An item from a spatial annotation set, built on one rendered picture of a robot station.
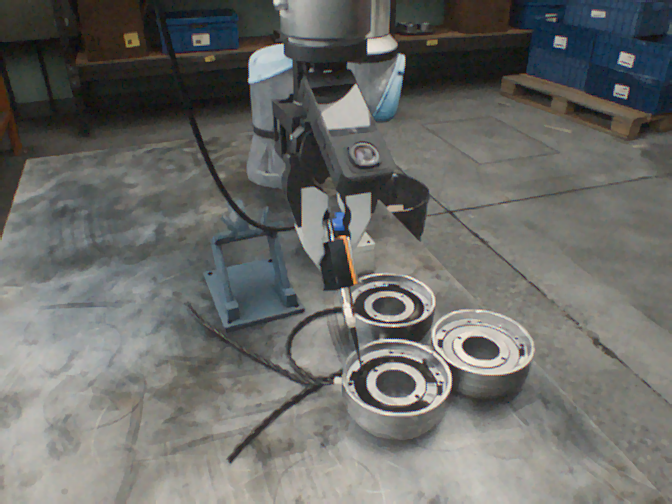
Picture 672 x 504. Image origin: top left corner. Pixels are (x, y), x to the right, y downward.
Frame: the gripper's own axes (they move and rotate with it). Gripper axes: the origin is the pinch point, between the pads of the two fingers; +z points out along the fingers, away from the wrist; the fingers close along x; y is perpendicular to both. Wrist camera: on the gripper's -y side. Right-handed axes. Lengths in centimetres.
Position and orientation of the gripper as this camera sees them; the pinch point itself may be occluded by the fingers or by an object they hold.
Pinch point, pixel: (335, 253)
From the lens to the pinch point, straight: 55.3
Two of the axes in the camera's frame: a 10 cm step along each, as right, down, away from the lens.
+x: -9.2, 2.0, -3.3
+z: 0.0, 8.6, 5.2
